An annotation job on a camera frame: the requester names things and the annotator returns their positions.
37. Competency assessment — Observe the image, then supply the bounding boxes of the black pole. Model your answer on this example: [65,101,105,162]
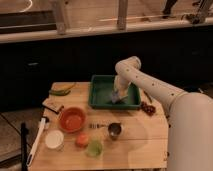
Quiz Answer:
[21,123,28,171]

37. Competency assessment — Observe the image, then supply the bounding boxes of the orange tomato toy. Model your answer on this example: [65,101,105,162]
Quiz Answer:
[75,133,89,148]

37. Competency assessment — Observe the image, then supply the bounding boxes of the green chili pepper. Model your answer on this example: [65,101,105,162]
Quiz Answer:
[49,90,70,96]

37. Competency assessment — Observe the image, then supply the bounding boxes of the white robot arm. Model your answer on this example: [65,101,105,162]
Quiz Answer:
[115,56,213,171]

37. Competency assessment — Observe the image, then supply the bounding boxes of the green plastic tray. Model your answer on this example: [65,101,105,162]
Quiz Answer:
[88,75,141,110]

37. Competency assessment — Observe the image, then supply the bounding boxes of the small brown box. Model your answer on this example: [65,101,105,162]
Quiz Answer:
[42,98,64,113]

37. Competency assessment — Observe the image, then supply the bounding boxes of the metal measuring cup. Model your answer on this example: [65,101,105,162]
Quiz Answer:
[89,123,122,139]

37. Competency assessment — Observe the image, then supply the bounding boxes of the green cup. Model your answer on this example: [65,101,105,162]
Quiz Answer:
[86,140,103,157]

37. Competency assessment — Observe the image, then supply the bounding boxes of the blue sponge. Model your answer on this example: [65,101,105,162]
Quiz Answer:
[111,92,127,104]

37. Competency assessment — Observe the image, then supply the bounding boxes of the orange bowl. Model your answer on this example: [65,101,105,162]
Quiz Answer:
[58,107,86,133]

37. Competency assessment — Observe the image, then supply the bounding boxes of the white handled brush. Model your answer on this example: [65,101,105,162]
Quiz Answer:
[26,116,49,166]

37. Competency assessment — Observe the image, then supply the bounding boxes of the bunch of dark grapes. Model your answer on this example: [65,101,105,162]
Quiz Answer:
[141,102,156,116]

